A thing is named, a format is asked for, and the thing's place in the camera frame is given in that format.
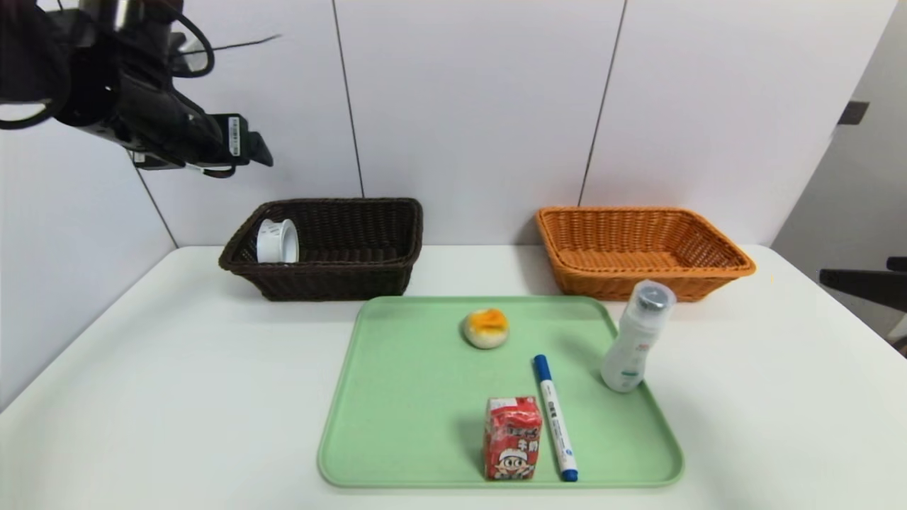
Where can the white tape roll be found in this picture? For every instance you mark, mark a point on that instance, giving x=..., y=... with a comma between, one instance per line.
x=273, y=244

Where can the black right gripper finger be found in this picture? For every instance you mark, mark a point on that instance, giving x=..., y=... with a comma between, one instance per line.
x=875, y=287
x=898, y=264

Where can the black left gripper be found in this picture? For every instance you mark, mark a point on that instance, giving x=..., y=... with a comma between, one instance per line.
x=235, y=137

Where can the blue and white marker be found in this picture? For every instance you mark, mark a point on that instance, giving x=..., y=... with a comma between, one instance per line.
x=556, y=418

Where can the light green plastic tray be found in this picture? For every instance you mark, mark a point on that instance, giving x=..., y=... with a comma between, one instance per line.
x=411, y=397

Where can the red drink carton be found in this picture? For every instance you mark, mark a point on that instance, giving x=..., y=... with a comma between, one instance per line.
x=511, y=439

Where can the dark brown wicker basket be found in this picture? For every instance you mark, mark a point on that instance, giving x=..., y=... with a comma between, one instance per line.
x=340, y=280

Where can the white bun with yellow top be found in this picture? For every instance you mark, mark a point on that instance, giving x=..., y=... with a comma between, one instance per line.
x=485, y=329

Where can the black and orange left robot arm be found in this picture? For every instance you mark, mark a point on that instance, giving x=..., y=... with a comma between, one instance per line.
x=92, y=78

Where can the white plastic bottle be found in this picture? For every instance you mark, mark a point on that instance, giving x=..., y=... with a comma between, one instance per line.
x=631, y=347

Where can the orange wicker basket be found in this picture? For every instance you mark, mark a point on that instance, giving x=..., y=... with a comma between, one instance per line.
x=638, y=248

